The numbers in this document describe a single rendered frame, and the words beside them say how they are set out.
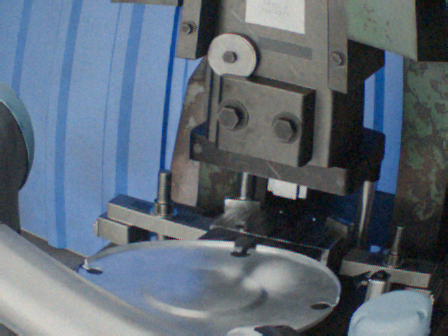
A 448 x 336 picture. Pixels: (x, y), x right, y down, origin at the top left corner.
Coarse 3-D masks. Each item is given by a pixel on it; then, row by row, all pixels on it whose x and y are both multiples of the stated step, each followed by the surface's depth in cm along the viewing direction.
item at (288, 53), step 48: (240, 0) 124; (288, 0) 121; (240, 48) 125; (288, 48) 123; (240, 96) 125; (288, 96) 122; (336, 96) 123; (240, 144) 126; (288, 144) 124; (336, 144) 126
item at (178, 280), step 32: (96, 256) 124; (128, 256) 126; (160, 256) 127; (192, 256) 127; (224, 256) 128; (256, 256) 128; (288, 256) 128; (128, 288) 117; (160, 288) 117; (192, 288) 117; (224, 288) 118; (256, 288) 118; (288, 288) 119; (320, 288) 118; (192, 320) 110; (224, 320) 111; (256, 320) 111; (288, 320) 110; (320, 320) 109
